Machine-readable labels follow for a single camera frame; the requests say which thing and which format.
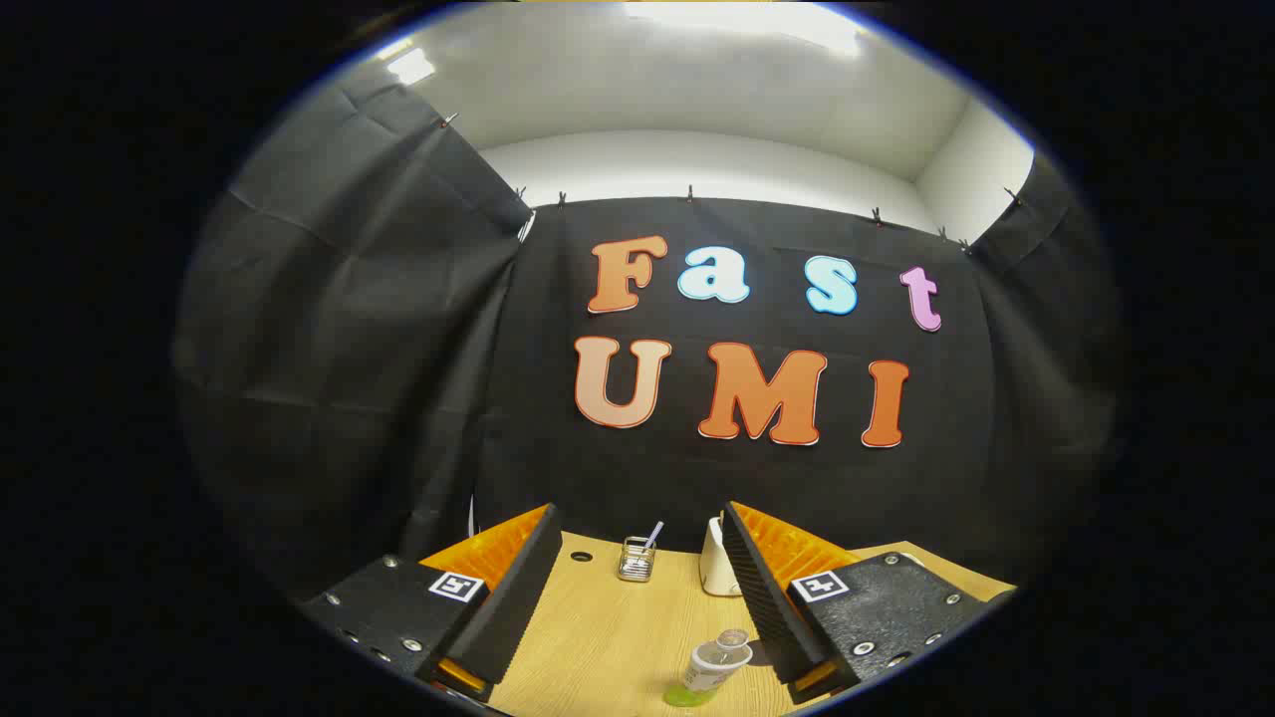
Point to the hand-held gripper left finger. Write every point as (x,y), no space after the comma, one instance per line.
(513,597)

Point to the blue striped straw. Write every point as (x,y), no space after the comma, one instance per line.
(653,536)

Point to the white green juice bottle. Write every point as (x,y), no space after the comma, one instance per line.
(712,665)

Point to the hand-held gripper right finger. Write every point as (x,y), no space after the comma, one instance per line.
(772,597)

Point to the cream toaster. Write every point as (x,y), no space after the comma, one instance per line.
(715,573)

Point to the wooden table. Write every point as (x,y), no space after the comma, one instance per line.
(608,637)

